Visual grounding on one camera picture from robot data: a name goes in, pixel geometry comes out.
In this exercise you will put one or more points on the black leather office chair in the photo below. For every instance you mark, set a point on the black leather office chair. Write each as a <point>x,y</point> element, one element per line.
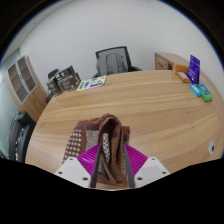
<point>20,138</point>

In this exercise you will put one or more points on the brown patterned towel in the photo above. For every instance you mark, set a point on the brown patterned towel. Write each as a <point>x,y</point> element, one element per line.
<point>111,140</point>

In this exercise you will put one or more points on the wooden cabinet with glass doors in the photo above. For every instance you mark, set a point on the wooden cabinet with glass doors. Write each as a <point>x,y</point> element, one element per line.
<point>26,90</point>

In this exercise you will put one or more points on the small beige box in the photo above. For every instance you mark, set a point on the small beige box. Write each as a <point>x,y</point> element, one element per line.
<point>183,77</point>

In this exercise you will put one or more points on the round grey desk grommet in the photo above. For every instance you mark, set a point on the round grey desk grommet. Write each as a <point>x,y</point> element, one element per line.
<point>211,147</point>

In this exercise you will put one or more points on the orange box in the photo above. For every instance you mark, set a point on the orange box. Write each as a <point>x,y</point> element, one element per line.
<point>180,68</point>

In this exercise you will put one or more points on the purple standing card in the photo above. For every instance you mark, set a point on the purple standing card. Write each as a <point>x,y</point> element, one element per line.
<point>193,69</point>

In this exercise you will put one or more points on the low wooden side cabinet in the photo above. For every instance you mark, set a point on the low wooden side cabinet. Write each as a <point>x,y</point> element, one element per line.
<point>165,60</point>

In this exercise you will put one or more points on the small brown cardboard box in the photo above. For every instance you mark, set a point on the small brown cardboard box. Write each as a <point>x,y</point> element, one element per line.
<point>53,86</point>

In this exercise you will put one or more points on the white printed leaflet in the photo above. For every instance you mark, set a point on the white printed leaflet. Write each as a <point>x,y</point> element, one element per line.
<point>92,83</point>

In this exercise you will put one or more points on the blue box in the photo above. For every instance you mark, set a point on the blue box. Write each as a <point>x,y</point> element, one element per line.
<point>195,90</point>

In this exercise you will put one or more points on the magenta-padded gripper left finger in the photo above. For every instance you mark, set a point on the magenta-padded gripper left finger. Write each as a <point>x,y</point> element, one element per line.
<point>78,168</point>

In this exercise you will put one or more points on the black mesh office chair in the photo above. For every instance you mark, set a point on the black mesh office chair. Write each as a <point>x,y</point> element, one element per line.
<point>113,62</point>

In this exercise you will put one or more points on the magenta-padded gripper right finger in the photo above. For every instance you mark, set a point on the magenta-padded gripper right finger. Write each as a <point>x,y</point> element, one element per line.
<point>146,168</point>

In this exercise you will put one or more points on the green box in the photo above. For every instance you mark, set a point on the green box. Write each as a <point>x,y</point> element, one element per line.
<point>205,93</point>

